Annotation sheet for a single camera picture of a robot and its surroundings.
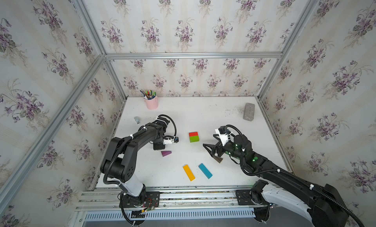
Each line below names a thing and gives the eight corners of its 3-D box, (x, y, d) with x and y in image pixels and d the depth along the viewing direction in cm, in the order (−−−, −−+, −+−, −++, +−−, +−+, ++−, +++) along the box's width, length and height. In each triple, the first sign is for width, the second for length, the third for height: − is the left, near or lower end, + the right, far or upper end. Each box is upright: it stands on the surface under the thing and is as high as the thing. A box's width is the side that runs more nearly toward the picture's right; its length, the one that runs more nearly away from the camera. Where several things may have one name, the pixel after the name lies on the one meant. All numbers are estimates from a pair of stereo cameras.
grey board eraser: (242, 119, 109) (243, 116, 107) (244, 104, 119) (246, 101, 116) (252, 121, 108) (253, 119, 105) (254, 107, 117) (255, 104, 115)
